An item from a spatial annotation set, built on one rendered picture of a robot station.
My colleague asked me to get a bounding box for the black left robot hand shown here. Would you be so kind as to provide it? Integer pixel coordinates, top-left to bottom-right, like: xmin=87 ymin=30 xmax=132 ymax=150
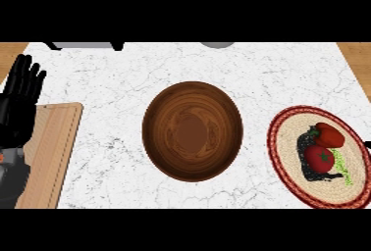
xmin=0 ymin=54 xmax=48 ymax=150

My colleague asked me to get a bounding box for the red tomato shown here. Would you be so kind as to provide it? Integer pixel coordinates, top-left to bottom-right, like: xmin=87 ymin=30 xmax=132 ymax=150
xmin=302 ymin=145 xmax=335 ymax=175

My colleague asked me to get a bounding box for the round woven red-rimmed placemat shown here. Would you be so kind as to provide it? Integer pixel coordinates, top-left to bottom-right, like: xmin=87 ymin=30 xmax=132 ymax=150
xmin=265 ymin=105 xmax=371 ymax=210

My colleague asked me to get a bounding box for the brown wooden bowl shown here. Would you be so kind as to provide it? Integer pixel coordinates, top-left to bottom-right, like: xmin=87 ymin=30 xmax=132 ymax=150
xmin=140 ymin=80 xmax=245 ymax=183

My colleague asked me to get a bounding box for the red bell pepper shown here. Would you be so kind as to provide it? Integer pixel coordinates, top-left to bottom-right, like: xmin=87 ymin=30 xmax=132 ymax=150
xmin=308 ymin=122 xmax=345 ymax=149

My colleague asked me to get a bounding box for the pale wooden cutting board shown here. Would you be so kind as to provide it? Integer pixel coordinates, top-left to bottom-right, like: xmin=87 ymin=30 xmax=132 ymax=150
xmin=13 ymin=102 xmax=84 ymax=210

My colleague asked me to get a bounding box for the grey appliance with black feet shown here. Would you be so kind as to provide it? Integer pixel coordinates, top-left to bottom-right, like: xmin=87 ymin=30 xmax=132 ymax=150
xmin=41 ymin=42 xmax=125 ymax=52

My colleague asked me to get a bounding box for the grey round object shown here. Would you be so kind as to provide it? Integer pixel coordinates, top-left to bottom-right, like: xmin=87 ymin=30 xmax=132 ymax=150
xmin=197 ymin=42 xmax=236 ymax=50

